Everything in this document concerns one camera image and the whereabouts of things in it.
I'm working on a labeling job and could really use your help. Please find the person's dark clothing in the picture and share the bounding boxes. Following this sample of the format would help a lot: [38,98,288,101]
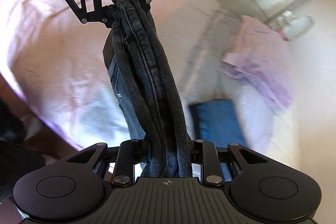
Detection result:
[0,98,46,195]

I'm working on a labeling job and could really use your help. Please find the dark washed denim jeans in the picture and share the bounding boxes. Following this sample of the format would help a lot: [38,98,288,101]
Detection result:
[102,0,195,178]

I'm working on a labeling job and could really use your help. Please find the white round object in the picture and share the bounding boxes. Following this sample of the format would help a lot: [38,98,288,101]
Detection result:
[273,10,317,42]

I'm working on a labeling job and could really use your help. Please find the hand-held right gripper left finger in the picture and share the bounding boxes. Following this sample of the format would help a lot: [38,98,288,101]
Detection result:
[67,139,153,187]

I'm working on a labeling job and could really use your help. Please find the folded blue denim garment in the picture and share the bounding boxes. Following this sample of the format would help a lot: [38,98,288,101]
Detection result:
[188,98,248,146]

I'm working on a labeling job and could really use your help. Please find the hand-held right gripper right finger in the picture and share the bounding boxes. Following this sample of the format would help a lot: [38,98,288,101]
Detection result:
[188,139,268,186]

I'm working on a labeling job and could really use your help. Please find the pink striped bed blanket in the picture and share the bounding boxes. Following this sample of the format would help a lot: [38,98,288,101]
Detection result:
[0,0,297,177]

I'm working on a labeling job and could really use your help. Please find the light purple clothing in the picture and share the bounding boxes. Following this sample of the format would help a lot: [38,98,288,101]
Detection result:
[220,14,297,111]

